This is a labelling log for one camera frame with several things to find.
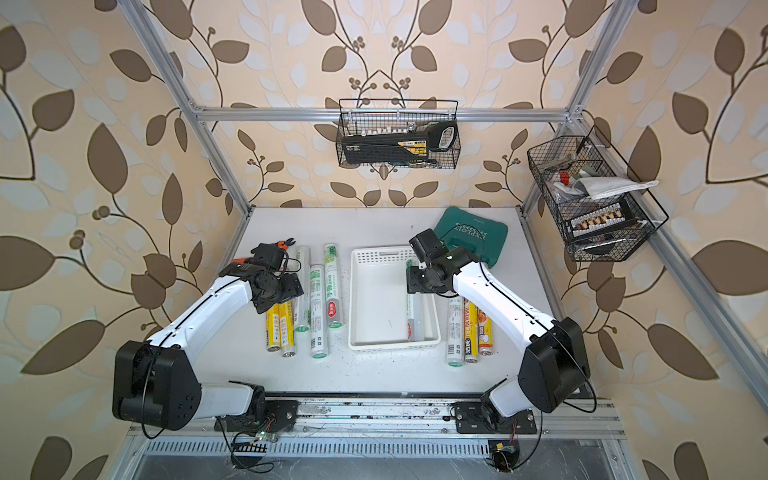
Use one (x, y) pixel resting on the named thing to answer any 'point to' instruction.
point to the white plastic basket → (378, 300)
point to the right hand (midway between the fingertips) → (417, 283)
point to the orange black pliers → (284, 245)
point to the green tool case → (457, 228)
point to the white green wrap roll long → (319, 311)
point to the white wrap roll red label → (333, 288)
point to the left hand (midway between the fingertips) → (290, 292)
